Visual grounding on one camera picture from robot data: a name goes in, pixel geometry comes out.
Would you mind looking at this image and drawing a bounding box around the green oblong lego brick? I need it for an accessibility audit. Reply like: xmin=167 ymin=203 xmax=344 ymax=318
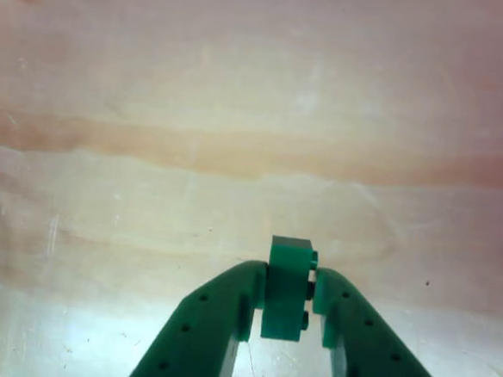
xmin=259 ymin=234 xmax=321 ymax=344

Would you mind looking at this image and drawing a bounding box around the white plastic bin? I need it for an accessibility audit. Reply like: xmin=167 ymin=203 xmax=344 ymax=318
xmin=0 ymin=0 xmax=503 ymax=377

